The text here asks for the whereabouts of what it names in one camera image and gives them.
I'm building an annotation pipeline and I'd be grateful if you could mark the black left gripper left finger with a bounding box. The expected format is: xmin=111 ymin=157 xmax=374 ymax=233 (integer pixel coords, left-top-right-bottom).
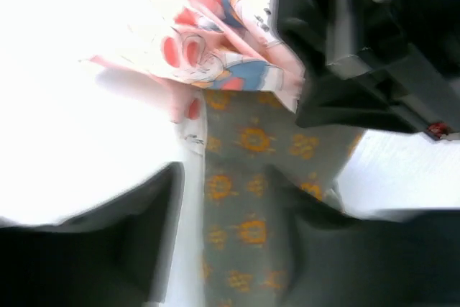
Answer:
xmin=1 ymin=162 xmax=185 ymax=306

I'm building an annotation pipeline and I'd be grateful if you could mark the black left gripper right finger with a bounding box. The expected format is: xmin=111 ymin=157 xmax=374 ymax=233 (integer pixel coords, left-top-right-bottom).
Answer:
xmin=265 ymin=165 xmax=459 ymax=306

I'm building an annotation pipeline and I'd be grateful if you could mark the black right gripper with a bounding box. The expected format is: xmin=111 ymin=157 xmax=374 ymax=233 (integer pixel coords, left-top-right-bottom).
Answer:
xmin=272 ymin=0 xmax=459 ymax=139

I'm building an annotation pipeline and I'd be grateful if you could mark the grey floral pillow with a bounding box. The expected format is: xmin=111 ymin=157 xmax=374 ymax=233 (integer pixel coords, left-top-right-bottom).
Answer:
xmin=203 ymin=90 xmax=364 ymax=306

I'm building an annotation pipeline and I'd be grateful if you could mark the pink bunny print pillowcase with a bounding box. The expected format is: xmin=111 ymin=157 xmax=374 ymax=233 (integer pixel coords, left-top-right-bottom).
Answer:
xmin=89 ymin=0 xmax=317 ymax=156

